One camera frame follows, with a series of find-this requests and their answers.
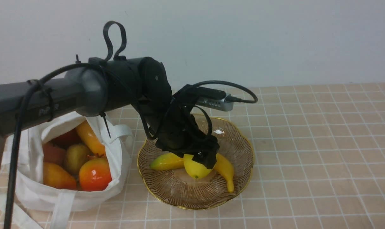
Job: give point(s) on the orange fruit behind lemon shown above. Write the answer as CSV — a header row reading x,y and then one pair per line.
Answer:
x,y
89,138

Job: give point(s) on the brown green pear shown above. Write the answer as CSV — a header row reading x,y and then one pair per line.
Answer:
x,y
76,156

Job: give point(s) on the orange pear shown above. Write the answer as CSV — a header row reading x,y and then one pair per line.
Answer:
x,y
55,176

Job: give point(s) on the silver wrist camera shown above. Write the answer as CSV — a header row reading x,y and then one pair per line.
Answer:
x,y
211,98

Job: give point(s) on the yellow banana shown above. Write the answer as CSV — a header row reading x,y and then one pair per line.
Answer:
x,y
226,170

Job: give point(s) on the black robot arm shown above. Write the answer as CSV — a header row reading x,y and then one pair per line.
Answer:
x,y
96,87

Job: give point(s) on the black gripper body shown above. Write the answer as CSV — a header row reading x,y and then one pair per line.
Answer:
x,y
179,129

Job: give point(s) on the red apple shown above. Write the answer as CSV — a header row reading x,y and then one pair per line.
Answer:
x,y
67,139

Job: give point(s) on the pink peach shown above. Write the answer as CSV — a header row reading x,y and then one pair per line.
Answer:
x,y
53,154

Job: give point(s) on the yellow green mango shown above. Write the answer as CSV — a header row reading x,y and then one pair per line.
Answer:
x,y
168,161

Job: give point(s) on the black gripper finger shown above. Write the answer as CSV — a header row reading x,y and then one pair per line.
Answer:
x,y
182,152
208,158

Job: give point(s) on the yellow lemon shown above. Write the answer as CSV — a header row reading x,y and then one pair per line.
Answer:
x,y
194,169

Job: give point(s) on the amber glass fruit bowl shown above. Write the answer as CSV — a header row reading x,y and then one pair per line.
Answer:
x,y
176,188

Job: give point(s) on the red orange pomegranate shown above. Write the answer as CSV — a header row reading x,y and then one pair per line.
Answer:
x,y
95,175

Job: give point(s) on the white cloth tote bag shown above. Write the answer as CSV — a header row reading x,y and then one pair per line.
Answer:
x,y
34,195

